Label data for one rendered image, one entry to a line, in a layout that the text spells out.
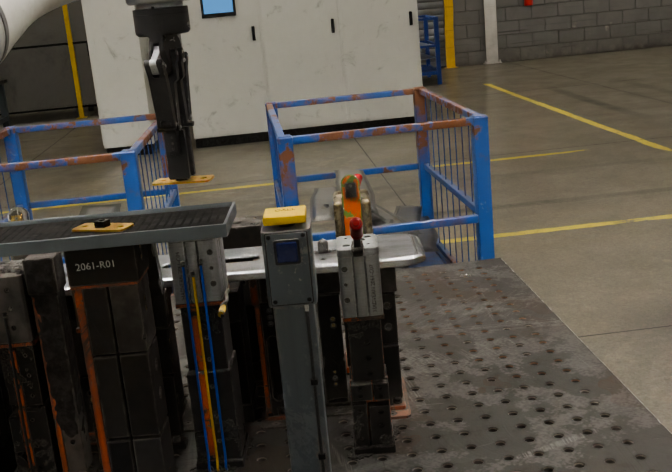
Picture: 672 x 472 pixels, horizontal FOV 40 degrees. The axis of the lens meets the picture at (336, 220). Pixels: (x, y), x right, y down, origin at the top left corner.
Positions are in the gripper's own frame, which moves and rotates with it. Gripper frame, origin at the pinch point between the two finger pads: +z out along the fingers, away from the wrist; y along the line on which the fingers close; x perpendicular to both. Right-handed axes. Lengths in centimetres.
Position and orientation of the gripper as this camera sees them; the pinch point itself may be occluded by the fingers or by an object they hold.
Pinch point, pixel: (179, 152)
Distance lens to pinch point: 132.6
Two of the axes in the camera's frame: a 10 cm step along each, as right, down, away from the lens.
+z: 0.9, 9.7, 2.5
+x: -9.9, 0.6, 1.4
